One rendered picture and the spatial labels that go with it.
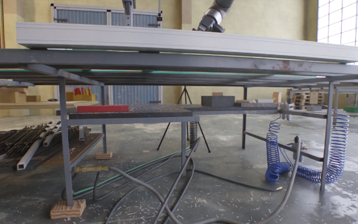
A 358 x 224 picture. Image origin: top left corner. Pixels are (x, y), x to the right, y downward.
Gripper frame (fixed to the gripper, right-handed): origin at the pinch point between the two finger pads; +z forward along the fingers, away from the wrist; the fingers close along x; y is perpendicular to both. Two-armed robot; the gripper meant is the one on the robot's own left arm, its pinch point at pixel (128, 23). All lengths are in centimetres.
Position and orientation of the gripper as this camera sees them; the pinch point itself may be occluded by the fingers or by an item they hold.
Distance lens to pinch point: 73.9
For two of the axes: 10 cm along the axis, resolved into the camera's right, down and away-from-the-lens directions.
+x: -1.9, -0.9, 9.8
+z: 0.0, 10.0, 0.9
